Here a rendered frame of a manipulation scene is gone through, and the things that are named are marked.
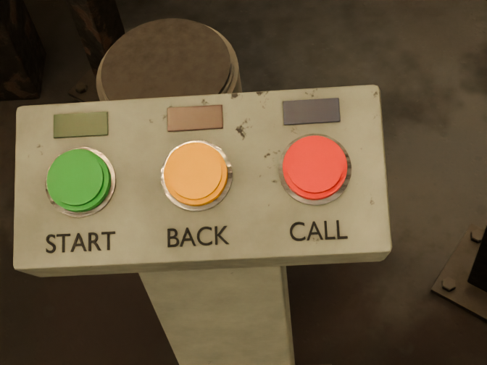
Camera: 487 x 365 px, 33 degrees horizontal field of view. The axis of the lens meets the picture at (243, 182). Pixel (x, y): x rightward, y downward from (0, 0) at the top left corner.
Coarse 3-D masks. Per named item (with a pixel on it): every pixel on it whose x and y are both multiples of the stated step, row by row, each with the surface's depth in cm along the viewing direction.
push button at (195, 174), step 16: (192, 144) 52; (176, 160) 51; (192, 160) 51; (208, 160) 51; (176, 176) 51; (192, 176) 51; (208, 176) 51; (224, 176) 51; (176, 192) 51; (192, 192) 51; (208, 192) 51
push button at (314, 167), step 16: (304, 144) 51; (320, 144) 51; (336, 144) 51; (288, 160) 51; (304, 160) 51; (320, 160) 51; (336, 160) 50; (288, 176) 51; (304, 176) 50; (320, 176) 50; (336, 176) 50; (304, 192) 51; (320, 192) 50
